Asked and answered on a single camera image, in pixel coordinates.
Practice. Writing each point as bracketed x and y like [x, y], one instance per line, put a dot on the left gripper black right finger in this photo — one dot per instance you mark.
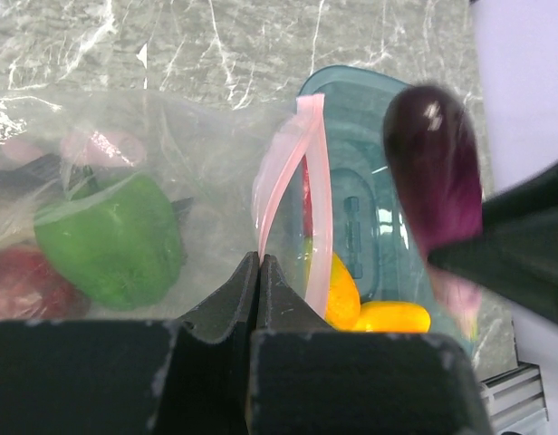
[307, 378]

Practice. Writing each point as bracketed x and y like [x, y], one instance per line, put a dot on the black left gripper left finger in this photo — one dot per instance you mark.
[181, 376]

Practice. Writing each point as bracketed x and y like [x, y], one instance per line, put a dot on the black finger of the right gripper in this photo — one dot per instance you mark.
[516, 256]

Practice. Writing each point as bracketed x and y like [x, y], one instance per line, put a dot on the orange green mango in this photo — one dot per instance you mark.
[344, 303]

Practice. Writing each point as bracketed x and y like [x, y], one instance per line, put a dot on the yellow orange mango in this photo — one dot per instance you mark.
[393, 317]

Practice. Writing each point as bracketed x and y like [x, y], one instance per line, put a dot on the purple eggplant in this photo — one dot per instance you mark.
[430, 146]

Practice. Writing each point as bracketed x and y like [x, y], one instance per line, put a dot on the green bell pepper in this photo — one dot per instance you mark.
[119, 243]

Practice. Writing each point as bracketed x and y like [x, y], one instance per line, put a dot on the red chili pepper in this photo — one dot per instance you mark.
[307, 202]

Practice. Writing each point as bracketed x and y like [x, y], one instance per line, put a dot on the clear zip top bag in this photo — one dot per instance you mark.
[233, 178]

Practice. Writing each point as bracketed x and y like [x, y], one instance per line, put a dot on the dark red apple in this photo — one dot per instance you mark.
[31, 288]

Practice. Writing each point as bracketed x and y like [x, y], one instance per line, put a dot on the translucent blue plastic container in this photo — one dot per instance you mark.
[370, 234]

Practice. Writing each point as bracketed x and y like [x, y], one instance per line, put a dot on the aluminium frame rail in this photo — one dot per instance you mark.
[515, 401]

